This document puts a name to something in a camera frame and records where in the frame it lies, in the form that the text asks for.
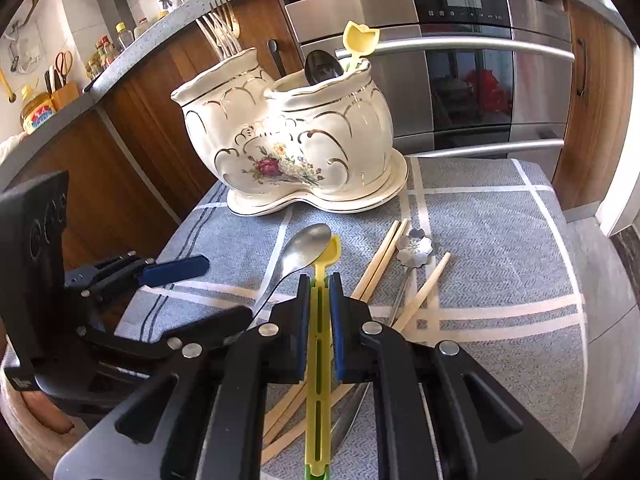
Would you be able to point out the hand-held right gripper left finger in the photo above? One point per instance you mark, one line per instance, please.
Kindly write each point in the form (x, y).
(302, 330)

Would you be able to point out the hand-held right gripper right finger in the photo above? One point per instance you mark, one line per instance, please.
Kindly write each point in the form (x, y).
(337, 330)

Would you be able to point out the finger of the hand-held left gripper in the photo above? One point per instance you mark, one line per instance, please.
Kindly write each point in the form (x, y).
(175, 267)
(200, 325)

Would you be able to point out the white floral ceramic utensil holder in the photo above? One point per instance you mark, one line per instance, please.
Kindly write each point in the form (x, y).
(300, 130)

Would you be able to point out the steel fork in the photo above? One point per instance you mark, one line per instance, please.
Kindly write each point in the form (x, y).
(212, 32)

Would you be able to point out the black spoon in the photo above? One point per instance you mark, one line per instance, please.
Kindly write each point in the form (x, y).
(322, 67)

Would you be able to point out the gold fork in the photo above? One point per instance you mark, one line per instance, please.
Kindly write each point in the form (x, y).
(229, 17)

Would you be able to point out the wooden kitchen cabinet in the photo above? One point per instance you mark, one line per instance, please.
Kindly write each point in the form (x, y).
(600, 135)
(150, 160)

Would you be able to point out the flower-shaped steel spoon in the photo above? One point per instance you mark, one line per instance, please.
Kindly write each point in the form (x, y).
(415, 250)

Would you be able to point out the white ceramic holder tray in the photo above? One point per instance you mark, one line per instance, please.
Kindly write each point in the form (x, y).
(380, 187)

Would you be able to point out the yellow cooking oil bottle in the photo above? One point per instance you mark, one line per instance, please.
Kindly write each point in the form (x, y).
(35, 110)

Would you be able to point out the grey plaid tablecloth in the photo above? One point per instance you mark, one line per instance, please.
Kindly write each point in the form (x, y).
(500, 260)

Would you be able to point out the wooden knife block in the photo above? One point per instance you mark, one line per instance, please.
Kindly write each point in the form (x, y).
(65, 95)

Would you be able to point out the red scissors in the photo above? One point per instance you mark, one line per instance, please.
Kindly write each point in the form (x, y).
(62, 62)

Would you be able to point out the row of condiment bottles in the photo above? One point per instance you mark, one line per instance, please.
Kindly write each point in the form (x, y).
(122, 37)

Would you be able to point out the stainless steel built-in oven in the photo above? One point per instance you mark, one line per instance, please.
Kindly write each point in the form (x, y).
(540, 90)

